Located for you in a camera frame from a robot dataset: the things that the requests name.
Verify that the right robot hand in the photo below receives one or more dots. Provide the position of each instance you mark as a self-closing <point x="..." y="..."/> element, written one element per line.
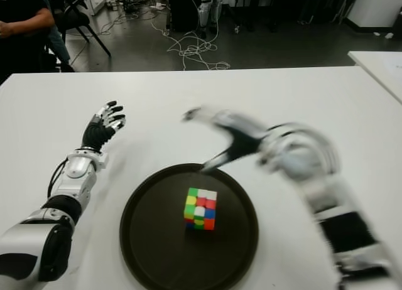
<point x="242" y="139"/>

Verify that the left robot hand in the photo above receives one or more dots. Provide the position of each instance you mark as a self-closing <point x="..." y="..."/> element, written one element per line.
<point x="97" y="134"/>

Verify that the multicoloured Rubik's cube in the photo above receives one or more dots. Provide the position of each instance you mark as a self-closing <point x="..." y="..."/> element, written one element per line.
<point x="201" y="210"/>

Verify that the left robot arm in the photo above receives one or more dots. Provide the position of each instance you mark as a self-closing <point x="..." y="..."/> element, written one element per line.
<point x="63" y="192"/>

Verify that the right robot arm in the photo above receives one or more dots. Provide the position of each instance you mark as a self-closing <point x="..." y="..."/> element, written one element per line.
<point x="339" y="208"/>

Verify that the dark brown round plate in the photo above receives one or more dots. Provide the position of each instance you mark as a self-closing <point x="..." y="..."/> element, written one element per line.
<point x="157" y="239"/>

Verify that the black chair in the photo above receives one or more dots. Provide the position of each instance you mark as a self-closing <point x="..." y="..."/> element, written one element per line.
<point x="78" y="17"/>

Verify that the person in black shirt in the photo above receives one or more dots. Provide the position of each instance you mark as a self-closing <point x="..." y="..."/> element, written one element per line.
<point x="22" y="26"/>

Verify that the background humanoid robot legs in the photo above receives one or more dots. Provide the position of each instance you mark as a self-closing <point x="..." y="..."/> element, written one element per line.
<point x="208" y="7"/>

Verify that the black cabinet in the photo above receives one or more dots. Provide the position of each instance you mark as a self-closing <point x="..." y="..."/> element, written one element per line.
<point x="183" y="7"/>

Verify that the white side table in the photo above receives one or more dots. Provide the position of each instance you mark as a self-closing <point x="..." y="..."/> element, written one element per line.
<point x="380" y="70"/>

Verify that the small white floor object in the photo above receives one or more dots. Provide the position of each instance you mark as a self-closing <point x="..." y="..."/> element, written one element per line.
<point x="388" y="35"/>

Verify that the white cabinet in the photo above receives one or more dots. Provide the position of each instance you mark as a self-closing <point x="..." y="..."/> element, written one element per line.
<point x="373" y="4"/>

